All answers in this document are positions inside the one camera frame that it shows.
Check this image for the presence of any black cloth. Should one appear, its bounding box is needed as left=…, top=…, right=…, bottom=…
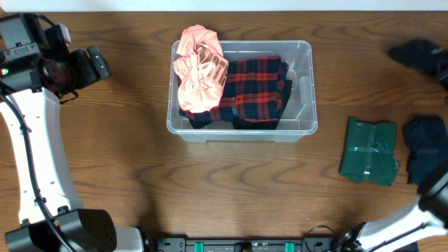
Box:
left=388, top=38, right=447, bottom=76

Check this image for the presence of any dark navy cloth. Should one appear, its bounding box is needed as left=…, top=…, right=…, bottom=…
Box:
left=403, top=115, right=447, bottom=185

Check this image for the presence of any pink printed shirt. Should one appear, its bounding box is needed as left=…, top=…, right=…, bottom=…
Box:
left=173, top=24, right=229, bottom=113

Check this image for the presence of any dark green shirt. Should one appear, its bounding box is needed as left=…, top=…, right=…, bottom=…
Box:
left=339, top=117, right=400, bottom=187

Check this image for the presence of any black garment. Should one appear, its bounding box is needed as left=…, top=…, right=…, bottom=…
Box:
left=179, top=79, right=292, bottom=130

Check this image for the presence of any red navy plaid shirt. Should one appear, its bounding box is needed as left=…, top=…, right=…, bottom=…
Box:
left=178, top=56, right=292, bottom=123

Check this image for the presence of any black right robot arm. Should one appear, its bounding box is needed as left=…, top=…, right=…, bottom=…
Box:
left=332, top=118, right=447, bottom=251

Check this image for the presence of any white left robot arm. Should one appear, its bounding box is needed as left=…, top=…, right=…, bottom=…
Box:
left=1, top=13, right=146, bottom=251

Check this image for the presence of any clear plastic storage bin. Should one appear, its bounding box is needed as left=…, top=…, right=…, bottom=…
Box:
left=167, top=40, right=318, bottom=142

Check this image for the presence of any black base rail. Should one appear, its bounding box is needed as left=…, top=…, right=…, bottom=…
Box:
left=155, top=237, right=333, bottom=252

